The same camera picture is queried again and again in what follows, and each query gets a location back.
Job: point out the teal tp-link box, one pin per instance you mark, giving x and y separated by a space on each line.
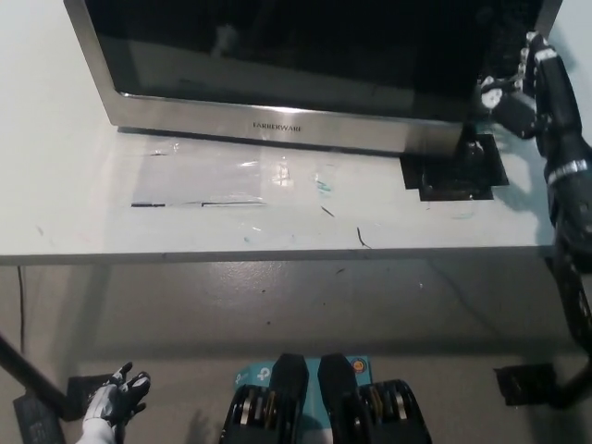
252 372

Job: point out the clear plastic tape sheet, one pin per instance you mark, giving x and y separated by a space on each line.
194 178

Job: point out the black slanted table leg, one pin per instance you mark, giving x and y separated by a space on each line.
575 386
32 381

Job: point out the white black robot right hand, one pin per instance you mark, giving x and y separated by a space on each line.
557 97

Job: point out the black flat floor plate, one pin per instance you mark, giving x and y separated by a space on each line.
37 418

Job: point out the black tape patch on table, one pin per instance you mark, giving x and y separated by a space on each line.
455 178

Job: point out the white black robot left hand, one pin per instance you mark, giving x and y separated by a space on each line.
113 398

